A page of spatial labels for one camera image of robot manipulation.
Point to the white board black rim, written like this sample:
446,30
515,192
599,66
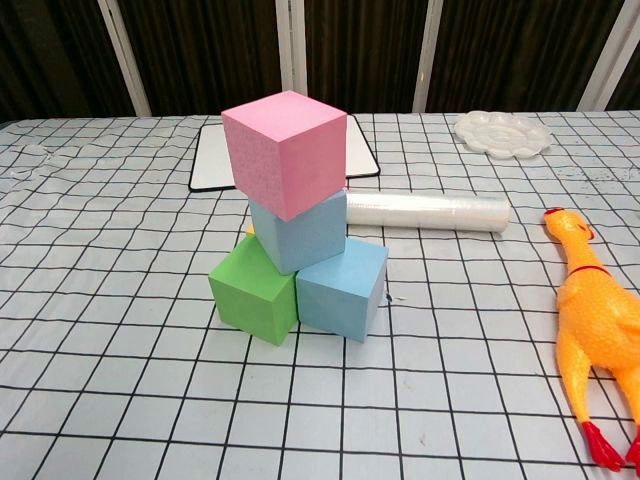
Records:
212,160

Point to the yellow foam cube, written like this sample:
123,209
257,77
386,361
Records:
250,230

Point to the pink foam cube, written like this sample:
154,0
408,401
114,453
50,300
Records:
270,150

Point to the light blue foam cube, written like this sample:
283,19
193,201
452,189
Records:
305,240
335,300

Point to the checked white tablecloth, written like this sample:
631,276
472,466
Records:
150,390

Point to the green foam cube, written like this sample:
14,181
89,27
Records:
245,300

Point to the plastic food wrap roll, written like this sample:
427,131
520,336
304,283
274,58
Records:
430,212

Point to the white flower paint palette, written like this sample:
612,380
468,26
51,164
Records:
502,135

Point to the yellow rubber chicken toy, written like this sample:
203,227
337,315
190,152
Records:
595,325

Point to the white metal frame post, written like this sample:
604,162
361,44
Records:
125,60
426,55
291,55
612,55

